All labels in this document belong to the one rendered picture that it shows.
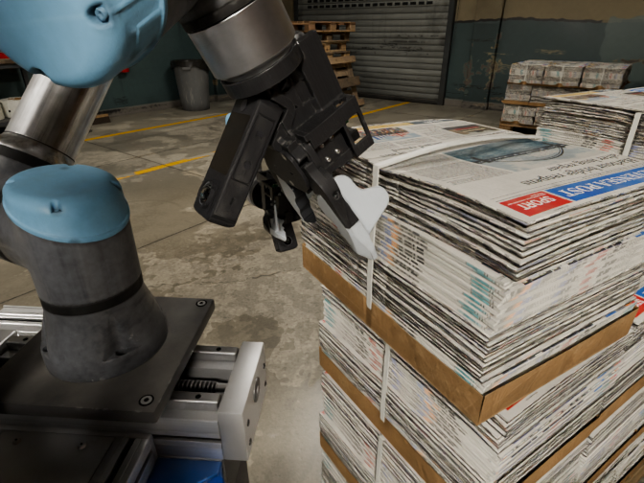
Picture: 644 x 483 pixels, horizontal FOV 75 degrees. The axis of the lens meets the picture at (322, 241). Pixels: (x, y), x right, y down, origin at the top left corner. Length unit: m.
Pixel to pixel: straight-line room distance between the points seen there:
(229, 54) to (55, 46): 0.13
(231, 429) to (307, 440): 0.94
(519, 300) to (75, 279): 0.46
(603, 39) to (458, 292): 7.14
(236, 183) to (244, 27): 0.12
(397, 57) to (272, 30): 8.11
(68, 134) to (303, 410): 1.21
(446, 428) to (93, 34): 0.56
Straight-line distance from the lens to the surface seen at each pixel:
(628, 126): 1.00
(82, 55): 0.24
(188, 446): 0.64
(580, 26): 7.55
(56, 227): 0.51
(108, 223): 0.52
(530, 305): 0.44
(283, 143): 0.37
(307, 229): 0.67
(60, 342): 0.59
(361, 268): 0.56
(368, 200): 0.41
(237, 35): 0.34
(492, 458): 0.58
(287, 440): 1.52
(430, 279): 0.46
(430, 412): 0.63
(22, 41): 0.26
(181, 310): 0.68
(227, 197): 0.36
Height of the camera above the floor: 1.20
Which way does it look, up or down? 27 degrees down
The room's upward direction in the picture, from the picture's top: straight up
